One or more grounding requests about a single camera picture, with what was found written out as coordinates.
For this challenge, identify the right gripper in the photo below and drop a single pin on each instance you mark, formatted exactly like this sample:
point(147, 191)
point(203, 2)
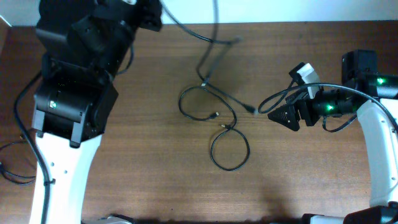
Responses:
point(304, 112)

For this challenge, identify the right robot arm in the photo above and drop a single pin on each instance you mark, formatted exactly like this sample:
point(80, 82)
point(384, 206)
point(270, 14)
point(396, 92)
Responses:
point(367, 96)

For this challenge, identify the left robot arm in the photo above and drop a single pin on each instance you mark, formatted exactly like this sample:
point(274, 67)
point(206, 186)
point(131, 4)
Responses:
point(85, 43)

